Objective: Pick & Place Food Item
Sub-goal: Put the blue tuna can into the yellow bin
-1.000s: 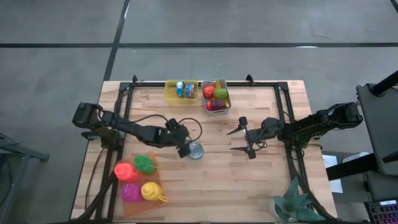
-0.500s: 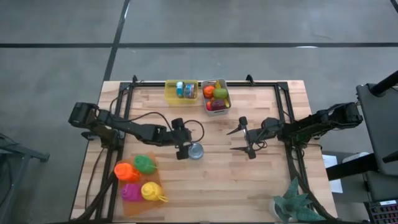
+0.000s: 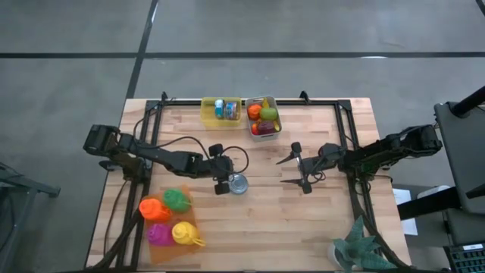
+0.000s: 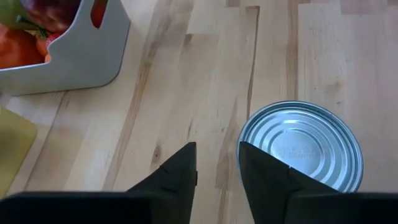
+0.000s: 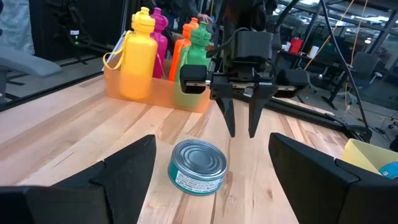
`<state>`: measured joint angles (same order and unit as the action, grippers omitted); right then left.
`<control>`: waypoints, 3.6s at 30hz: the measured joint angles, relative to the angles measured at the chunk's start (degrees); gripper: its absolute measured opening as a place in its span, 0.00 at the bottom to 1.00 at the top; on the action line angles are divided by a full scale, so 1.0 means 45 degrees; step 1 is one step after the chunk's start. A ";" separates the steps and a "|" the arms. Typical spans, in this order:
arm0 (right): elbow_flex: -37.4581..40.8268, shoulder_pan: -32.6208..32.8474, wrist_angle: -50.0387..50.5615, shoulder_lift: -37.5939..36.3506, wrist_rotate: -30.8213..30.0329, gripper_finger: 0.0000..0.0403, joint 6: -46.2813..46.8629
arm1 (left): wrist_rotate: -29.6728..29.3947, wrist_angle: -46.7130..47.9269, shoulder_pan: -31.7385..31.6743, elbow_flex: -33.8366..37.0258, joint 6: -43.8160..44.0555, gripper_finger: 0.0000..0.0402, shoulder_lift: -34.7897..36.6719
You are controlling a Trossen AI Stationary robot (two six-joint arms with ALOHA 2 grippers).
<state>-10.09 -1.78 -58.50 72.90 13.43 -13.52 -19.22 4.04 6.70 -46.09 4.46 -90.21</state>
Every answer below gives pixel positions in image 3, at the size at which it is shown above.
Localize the grey plastic bin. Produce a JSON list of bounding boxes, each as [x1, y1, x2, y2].
[[245, 95, 283, 142]]

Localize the green plastic squeeze bottle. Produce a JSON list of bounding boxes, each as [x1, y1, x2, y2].
[[162, 188, 193, 213]]

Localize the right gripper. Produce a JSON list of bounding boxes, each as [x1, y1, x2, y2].
[[275, 142, 344, 195]]

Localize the green toy pear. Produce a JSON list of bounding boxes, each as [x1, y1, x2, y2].
[[259, 107, 280, 122]]

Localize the dark purple toy grapes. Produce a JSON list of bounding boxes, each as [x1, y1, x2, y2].
[[257, 120, 277, 136]]

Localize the white paper sheet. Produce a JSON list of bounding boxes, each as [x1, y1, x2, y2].
[[391, 187, 419, 237]]

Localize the pink plastic squeeze bottle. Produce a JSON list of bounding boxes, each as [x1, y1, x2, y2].
[[146, 223, 176, 247]]

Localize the translucent orange plastic tray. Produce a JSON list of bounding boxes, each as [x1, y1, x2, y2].
[[142, 184, 202, 265]]

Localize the green artificial succulent plant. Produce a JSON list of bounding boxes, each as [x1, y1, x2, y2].
[[327, 215, 399, 273]]

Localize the backlit keyboard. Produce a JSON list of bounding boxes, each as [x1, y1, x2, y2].
[[443, 243, 485, 273]]

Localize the yellow plastic squeeze bottle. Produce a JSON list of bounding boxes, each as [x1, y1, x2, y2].
[[171, 221, 208, 248]]

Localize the orange toy fruit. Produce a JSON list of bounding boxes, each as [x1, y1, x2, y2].
[[248, 103, 263, 121]]

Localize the black metal table frame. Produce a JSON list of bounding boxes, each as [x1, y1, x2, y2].
[[85, 90, 413, 272]]

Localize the orange plastic squeeze bottle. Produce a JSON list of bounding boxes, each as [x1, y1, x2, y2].
[[139, 197, 172, 223]]

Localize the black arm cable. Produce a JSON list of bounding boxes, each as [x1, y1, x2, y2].
[[132, 109, 250, 175]]

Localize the yellow toy banana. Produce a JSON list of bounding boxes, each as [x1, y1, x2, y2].
[[262, 97, 282, 133]]

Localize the dark grey cart panel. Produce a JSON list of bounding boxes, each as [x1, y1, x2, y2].
[[433, 100, 485, 214]]

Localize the black pole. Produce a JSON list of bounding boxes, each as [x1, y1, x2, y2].
[[450, 86, 485, 118]]

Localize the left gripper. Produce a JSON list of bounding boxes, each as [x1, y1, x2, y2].
[[200, 143, 234, 196]]

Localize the silver can with blue label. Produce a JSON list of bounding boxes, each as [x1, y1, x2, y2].
[[229, 173, 250, 196]]

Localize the grey metal stand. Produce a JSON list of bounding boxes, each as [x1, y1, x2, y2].
[[0, 162, 62, 273]]

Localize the translucent yellow plastic bin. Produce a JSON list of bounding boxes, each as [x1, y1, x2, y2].
[[199, 96, 243, 128]]

